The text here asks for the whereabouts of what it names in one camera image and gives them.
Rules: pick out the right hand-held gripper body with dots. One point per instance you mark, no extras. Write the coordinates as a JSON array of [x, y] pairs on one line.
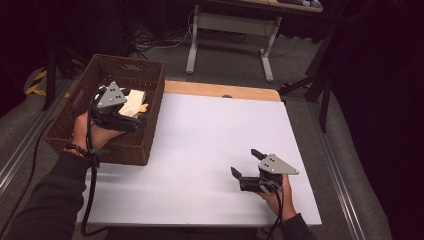
[[276, 166]]

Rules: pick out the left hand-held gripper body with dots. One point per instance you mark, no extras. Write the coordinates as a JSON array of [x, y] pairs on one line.
[[111, 100]]

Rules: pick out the cream pants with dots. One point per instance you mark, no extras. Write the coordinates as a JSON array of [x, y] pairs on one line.
[[135, 101]]

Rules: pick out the brown woven basket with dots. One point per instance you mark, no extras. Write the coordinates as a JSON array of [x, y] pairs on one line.
[[133, 71]]

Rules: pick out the person's right hand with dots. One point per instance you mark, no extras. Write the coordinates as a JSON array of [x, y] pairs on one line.
[[283, 203]]

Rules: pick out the person's left hand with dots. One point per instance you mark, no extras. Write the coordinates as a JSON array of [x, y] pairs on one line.
[[96, 135]]

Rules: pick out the white table mat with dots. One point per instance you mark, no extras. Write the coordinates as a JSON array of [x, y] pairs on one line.
[[206, 150]]

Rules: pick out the black metal stand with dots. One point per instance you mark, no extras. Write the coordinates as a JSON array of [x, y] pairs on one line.
[[51, 76], [320, 86]]

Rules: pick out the yellow black striped tape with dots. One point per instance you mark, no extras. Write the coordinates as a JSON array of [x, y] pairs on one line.
[[35, 88]]

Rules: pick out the white-legged wooden desk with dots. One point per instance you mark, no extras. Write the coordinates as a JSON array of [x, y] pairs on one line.
[[233, 23]]

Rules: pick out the colourful item on desk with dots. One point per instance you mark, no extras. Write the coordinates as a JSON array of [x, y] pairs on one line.
[[308, 3]]

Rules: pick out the metal floor rail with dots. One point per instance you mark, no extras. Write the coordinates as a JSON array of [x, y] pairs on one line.
[[30, 138], [340, 180]]

